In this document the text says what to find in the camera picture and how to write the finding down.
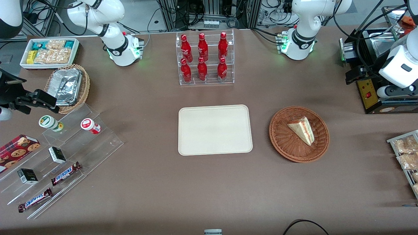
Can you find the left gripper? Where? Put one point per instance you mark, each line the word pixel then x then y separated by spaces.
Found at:
pixel 371 70

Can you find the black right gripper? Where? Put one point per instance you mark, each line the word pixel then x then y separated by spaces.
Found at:
pixel 7 92

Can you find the triangular sandwich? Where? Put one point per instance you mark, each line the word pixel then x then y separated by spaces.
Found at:
pixel 303 130

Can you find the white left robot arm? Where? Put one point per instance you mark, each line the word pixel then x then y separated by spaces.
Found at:
pixel 303 32

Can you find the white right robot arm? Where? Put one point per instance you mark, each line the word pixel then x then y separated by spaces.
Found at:
pixel 114 42

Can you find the oval wicker basket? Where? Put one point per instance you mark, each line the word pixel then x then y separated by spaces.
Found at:
pixel 85 85

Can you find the round brown wicker basket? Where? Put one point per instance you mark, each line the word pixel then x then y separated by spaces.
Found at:
pixel 284 137

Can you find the tray of packaged crackers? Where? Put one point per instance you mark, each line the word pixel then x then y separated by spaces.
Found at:
pixel 408 178

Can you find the beige rectangular tray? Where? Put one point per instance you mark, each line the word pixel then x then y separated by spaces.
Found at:
pixel 215 130

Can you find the green lid white bottle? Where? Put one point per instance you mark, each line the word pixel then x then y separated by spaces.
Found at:
pixel 49 122

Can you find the black machine with yellow panel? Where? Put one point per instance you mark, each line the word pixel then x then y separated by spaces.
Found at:
pixel 369 99

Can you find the aluminium foil container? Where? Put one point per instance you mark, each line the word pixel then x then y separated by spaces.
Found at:
pixel 67 85

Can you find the white rectangular snack bin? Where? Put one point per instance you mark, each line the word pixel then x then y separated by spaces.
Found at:
pixel 23 64

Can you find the yellow snack packet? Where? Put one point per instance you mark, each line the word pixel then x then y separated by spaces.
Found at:
pixel 31 56

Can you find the clear bag of crackers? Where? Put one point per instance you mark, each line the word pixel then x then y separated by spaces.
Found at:
pixel 55 44
pixel 52 56

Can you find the red cookie box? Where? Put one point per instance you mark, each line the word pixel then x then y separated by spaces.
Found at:
pixel 16 151

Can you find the teal snack packet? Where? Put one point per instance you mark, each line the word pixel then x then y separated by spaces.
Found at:
pixel 69 44
pixel 38 45

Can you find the small black box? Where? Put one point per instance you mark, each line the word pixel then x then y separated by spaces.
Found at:
pixel 57 155
pixel 27 176

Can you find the red lid white bottle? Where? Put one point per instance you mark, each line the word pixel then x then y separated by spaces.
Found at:
pixel 88 125

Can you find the red sausage on skewer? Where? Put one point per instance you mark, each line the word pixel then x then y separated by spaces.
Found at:
pixel 407 32

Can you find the clear acrylic stepped display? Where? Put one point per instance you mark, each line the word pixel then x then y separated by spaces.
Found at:
pixel 81 153

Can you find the orange fried skewer snack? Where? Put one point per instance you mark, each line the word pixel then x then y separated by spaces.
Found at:
pixel 408 21

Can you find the Snickers chocolate bar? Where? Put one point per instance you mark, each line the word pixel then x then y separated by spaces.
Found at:
pixel 34 200
pixel 65 173

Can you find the clear bag of fried snacks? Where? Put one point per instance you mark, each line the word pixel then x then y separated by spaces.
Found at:
pixel 415 177
pixel 416 189
pixel 405 145
pixel 408 161

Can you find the red cola bottle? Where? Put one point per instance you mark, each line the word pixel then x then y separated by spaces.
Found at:
pixel 223 45
pixel 222 70
pixel 202 70
pixel 185 47
pixel 186 71
pixel 202 47

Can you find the clear acrylic bottle rack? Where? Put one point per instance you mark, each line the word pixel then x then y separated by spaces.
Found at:
pixel 210 81

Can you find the white power strip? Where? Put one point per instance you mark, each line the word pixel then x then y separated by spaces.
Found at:
pixel 211 23

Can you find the small grey box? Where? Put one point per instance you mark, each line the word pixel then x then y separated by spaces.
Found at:
pixel 213 232

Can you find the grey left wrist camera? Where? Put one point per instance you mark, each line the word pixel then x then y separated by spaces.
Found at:
pixel 385 91

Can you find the aluminium frame rack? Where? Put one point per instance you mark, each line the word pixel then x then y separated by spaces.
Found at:
pixel 212 9

